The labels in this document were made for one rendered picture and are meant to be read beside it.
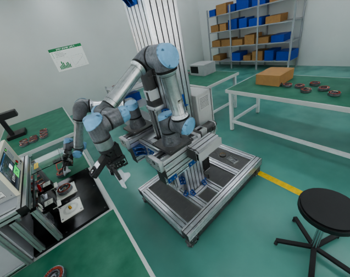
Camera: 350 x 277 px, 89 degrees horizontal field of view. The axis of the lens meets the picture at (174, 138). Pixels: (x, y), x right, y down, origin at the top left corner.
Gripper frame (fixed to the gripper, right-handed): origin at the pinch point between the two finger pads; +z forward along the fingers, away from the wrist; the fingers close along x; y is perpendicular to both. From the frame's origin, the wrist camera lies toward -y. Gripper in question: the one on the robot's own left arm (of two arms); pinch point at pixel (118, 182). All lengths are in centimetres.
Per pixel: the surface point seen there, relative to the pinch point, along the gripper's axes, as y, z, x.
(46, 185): -35, 23, 75
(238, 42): 599, 28, 309
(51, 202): -35, 23, 51
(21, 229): -50, 16, 34
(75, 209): -27, 37, 48
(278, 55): 587, 73, 170
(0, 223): -53, 6, 33
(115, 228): -11.8, 40.2, 13.7
